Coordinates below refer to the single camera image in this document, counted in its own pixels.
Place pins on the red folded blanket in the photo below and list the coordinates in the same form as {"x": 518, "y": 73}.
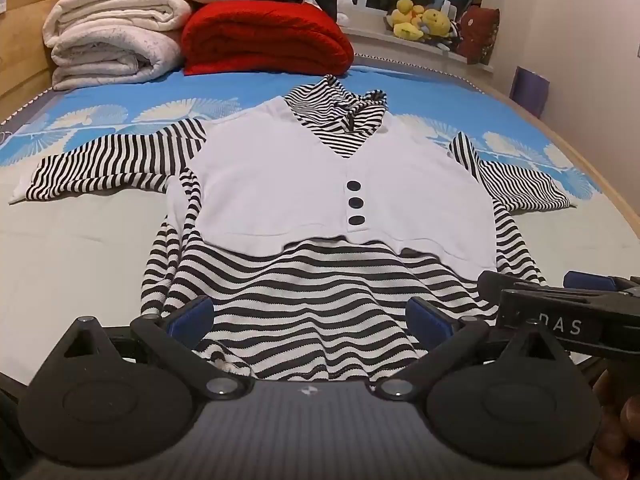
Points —
{"x": 265, "y": 40}

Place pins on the yellow plush toy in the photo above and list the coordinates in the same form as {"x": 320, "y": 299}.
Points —
{"x": 437, "y": 22}
{"x": 406, "y": 19}

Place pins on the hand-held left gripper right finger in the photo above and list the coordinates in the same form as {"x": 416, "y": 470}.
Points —
{"x": 430, "y": 322}

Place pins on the striped shirt with white vest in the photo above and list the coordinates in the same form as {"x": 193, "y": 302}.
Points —
{"x": 280, "y": 180}

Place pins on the wooden bed side rail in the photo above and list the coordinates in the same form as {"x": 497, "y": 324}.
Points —
{"x": 600, "y": 175}

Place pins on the cream folded blanket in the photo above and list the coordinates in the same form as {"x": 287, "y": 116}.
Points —
{"x": 115, "y": 15}

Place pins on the purple box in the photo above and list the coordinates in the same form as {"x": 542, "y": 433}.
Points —
{"x": 531, "y": 91}

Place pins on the wooden headboard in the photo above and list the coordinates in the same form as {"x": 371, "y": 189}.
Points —
{"x": 20, "y": 50}

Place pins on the dark red cushion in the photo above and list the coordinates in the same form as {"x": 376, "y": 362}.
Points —
{"x": 477, "y": 32}

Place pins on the blue patterned bed sheet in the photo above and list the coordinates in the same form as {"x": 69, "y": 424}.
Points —
{"x": 75, "y": 260}

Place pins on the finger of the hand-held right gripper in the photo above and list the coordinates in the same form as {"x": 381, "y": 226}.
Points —
{"x": 505, "y": 285}
{"x": 590, "y": 280}

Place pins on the person's right hand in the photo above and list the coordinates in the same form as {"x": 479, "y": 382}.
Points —
{"x": 627, "y": 430}

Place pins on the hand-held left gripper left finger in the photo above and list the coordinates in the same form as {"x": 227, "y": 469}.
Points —
{"x": 190, "y": 321}

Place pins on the white window sill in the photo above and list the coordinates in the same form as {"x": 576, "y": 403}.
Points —
{"x": 400, "y": 45}

